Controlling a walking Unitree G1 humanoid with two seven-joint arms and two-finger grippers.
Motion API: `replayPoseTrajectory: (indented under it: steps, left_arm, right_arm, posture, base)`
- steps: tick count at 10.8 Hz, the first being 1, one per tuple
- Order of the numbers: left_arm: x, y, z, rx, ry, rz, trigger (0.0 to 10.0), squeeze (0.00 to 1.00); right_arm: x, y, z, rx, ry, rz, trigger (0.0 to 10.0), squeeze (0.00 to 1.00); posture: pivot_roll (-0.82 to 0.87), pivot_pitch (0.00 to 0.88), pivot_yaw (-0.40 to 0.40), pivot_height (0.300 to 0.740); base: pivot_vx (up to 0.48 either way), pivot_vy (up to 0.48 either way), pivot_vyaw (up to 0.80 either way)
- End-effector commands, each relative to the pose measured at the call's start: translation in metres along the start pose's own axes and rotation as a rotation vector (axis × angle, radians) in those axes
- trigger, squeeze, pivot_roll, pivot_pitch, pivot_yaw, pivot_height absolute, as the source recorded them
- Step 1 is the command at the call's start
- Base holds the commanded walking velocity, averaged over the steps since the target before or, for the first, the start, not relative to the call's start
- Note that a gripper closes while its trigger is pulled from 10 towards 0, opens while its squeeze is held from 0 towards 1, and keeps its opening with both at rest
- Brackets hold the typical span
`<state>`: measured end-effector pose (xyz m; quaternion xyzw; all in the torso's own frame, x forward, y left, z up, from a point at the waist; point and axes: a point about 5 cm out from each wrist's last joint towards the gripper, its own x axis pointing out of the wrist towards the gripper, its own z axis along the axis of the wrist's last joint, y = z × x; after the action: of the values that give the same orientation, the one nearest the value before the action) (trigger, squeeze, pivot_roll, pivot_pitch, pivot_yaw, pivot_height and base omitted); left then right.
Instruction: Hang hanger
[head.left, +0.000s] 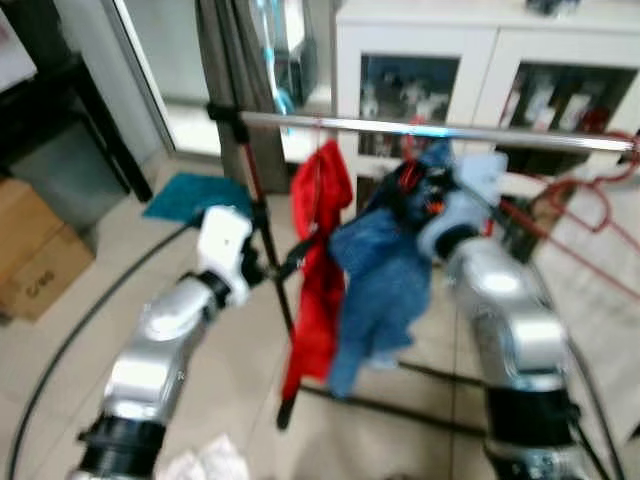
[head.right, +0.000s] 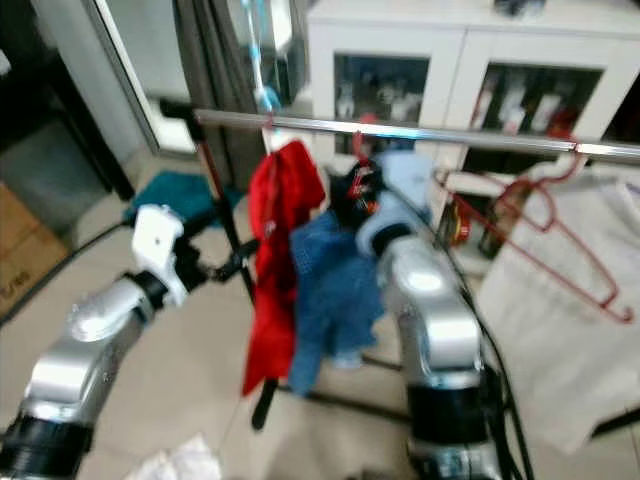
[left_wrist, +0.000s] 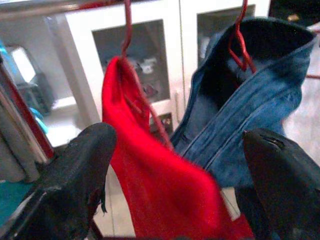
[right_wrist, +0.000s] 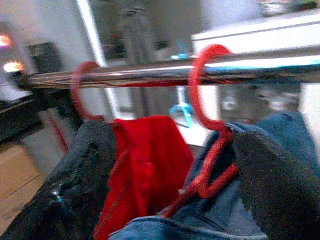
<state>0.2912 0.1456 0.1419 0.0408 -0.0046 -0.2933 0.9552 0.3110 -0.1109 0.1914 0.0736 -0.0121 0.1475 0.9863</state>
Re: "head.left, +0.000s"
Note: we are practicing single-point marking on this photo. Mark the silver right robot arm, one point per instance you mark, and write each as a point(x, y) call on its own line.
point(515, 330)

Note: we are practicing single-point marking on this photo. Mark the black clothes rack stand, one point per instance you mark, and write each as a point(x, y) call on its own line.
point(232, 113)

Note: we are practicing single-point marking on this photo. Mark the brown cardboard box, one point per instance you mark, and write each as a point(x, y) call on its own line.
point(35, 250)

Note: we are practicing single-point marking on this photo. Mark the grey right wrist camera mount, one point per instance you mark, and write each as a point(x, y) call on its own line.
point(470, 200)

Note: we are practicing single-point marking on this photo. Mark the silver clothes rack rail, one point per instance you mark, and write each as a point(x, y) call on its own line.
point(360, 124)

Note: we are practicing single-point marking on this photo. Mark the dark grey curtain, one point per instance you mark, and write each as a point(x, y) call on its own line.
point(225, 50)

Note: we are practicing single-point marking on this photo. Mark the red garment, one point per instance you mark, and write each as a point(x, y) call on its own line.
point(322, 270)

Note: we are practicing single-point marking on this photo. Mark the small white crumpled cloth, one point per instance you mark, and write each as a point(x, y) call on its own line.
point(205, 462)

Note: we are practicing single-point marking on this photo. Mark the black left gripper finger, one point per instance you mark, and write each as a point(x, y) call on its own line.
point(290, 252)
point(283, 270)

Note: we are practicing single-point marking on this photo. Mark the teal floor mat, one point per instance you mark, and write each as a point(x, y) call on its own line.
point(195, 197)

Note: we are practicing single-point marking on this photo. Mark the black furniture piece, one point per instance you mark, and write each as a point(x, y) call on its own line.
point(50, 110)

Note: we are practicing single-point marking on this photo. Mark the blue denim jeans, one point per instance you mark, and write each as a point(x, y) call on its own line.
point(385, 285)

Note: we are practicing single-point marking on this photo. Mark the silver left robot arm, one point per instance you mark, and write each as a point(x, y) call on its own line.
point(165, 325)

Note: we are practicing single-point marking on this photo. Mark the large white cloth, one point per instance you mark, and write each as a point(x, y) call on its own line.
point(600, 330)

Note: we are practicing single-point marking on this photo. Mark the white glass door cabinet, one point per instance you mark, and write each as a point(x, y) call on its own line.
point(485, 50)

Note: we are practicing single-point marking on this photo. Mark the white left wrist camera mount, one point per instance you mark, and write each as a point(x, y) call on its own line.
point(222, 245)

